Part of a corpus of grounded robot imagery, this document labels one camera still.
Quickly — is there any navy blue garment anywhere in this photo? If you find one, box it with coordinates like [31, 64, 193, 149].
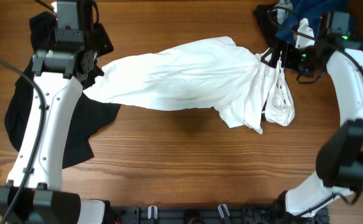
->
[276, 0, 350, 37]

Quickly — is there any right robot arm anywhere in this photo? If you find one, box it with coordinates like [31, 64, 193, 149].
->
[262, 9, 363, 222]

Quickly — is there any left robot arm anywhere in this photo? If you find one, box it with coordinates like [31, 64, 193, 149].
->
[0, 1, 112, 223]

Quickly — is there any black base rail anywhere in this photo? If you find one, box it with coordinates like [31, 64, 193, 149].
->
[112, 204, 330, 224]

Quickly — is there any grey patterned cloth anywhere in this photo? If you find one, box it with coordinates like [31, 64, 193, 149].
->
[274, 0, 293, 24]

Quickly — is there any black garment in pile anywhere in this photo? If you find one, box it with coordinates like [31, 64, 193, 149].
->
[253, 4, 278, 47]

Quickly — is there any white polo shirt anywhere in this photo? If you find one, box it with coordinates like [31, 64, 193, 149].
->
[84, 36, 295, 133]

